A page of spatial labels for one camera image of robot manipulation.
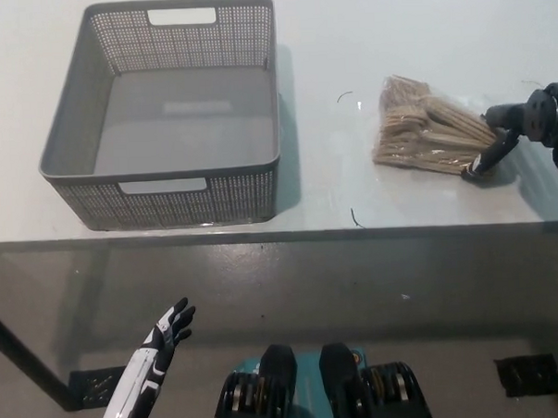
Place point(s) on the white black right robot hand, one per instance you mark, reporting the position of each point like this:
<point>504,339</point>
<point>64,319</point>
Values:
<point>539,114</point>

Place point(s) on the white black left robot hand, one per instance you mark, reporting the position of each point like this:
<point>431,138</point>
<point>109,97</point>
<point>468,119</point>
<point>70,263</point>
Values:
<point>143,377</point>

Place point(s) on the clear bag of wooden cutlery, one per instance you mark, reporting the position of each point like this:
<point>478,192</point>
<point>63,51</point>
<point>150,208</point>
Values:
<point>428,133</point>

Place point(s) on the black table foot plate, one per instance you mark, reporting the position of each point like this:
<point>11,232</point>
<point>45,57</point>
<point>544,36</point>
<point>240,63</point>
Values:
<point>527,375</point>
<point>99,388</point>

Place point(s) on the black table leg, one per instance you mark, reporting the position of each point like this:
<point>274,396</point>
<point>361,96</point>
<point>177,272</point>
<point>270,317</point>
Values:
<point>31,361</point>

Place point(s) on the black teal robot body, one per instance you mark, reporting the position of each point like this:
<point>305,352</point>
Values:
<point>277,380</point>

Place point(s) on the grey perforated plastic basket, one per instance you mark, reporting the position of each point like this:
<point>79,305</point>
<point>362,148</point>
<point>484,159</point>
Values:
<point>164,126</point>

